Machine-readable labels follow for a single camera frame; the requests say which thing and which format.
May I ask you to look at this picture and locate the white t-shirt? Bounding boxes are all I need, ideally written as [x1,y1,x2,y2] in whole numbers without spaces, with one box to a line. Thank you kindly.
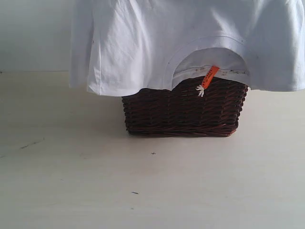
[70,0,305,96]

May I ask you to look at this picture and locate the orange clothing tag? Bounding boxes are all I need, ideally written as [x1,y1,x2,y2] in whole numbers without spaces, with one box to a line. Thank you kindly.
[196,66,219,97]

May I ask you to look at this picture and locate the dark brown wicker basket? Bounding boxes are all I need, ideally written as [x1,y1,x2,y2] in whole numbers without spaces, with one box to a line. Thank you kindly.
[122,77,248,137]

